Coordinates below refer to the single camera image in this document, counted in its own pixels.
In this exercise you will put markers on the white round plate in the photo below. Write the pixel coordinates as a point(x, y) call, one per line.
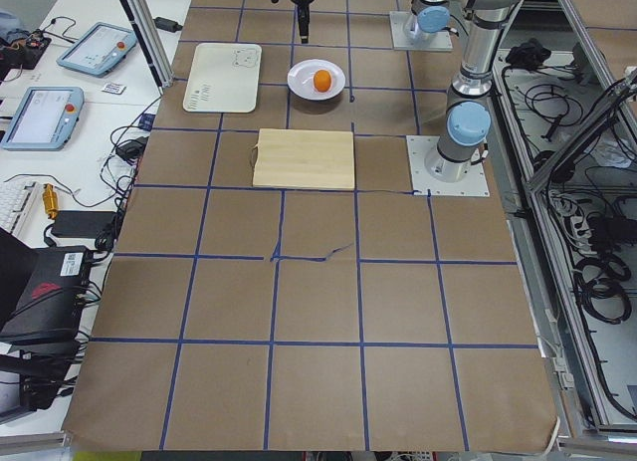
point(300, 79)

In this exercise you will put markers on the orange fruit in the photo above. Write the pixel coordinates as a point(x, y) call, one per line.
point(322, 80)

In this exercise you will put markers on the cream bear tray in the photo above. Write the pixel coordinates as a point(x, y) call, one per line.
point(223, 78)

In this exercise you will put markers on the small black power adapter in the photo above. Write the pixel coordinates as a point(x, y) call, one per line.
point(168, 25)

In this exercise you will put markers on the bamboo cutting board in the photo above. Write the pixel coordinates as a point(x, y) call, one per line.
point(306, 159)

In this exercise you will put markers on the far teach pendant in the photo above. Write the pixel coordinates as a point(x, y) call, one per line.
point(102, 48)

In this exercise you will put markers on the teach pendant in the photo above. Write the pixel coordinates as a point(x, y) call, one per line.
point(45, 119)
point(102, 48)

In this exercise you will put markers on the small printed label card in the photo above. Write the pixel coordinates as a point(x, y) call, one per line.
point(113, 88)

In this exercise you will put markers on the near teach pendant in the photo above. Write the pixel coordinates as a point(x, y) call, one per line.
point(45, 119)

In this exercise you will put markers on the gold metal connector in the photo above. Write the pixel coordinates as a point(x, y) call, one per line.
point(50, 201)

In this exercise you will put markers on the black power brick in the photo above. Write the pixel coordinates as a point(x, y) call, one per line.
point(81, 224)

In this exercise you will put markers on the white keyboard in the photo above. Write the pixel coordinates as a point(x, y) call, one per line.
point(18, 199)

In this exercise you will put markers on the black mini computer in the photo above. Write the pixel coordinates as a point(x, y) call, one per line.
point(41, 292)

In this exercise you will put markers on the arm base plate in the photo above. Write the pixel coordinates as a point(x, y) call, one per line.
point(408, 36)
point(432, 175)

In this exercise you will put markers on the aluminium frame post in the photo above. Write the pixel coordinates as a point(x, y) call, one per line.
point(138, 15)

